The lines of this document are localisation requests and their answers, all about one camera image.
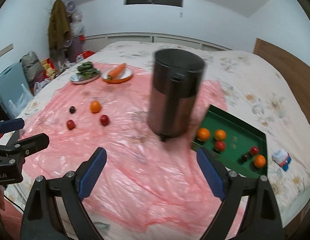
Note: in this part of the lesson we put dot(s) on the small orange by tray edge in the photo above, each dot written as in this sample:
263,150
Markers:
259,161

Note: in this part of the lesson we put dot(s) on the wooden headboard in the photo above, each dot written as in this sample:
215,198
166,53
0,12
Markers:
294,71

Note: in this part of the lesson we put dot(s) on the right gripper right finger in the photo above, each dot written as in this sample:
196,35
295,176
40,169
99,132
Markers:
227,186

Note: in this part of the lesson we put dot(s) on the large red apple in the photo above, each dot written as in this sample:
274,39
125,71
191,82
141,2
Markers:
220,146

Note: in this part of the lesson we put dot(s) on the green leafy vegetables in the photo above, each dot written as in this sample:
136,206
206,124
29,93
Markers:
87,69

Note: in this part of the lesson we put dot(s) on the pink plastic sheet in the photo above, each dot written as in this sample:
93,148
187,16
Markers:
148,189

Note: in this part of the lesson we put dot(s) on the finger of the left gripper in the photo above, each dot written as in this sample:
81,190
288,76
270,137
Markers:
11,125
33,144

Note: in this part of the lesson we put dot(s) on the orange rimmed plate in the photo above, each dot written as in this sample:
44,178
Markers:
126,75

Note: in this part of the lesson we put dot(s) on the left hand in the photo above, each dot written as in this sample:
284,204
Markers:
2,201

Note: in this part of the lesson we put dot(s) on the green tray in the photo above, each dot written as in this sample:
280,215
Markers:
241,136

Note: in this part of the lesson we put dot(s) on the dark plum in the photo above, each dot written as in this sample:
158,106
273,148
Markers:
72,110
244,158

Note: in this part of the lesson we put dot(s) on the purple bin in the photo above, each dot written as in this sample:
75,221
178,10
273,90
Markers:
75,48

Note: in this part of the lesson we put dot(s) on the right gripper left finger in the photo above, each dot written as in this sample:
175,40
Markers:
77,185

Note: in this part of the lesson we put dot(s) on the grey bag with lettering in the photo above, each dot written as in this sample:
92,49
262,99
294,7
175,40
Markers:
32,67

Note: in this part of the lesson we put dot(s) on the carrot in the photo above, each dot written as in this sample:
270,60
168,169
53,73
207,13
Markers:
114,73

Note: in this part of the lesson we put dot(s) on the blue suitcase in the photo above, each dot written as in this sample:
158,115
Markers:
14,90

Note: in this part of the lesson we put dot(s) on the small blue white toy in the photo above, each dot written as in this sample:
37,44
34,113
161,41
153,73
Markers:
282,159

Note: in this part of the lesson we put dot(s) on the olive coat hanging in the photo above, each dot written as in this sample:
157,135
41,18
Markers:
59,30

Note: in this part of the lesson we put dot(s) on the white oval plate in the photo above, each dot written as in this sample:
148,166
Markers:
79,79

